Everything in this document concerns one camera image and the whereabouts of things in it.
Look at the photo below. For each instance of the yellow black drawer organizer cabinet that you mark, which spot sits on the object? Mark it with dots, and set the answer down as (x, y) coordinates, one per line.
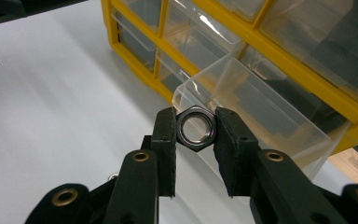
(108, 25)

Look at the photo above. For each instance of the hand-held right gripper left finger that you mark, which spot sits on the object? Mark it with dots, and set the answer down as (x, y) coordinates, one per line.
(164, 155)

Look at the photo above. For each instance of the metal hex nut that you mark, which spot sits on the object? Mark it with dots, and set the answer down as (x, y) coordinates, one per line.
(113, 176)
(195, 146)

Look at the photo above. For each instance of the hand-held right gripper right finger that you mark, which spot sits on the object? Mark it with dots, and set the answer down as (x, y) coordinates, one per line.
(236, 155)

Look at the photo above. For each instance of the clear plastic organizer drawer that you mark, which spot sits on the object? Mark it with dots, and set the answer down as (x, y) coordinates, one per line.
(276, 124)

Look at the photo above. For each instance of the set of clear plastic drawers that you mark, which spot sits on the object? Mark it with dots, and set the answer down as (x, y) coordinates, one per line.
(323, 40)

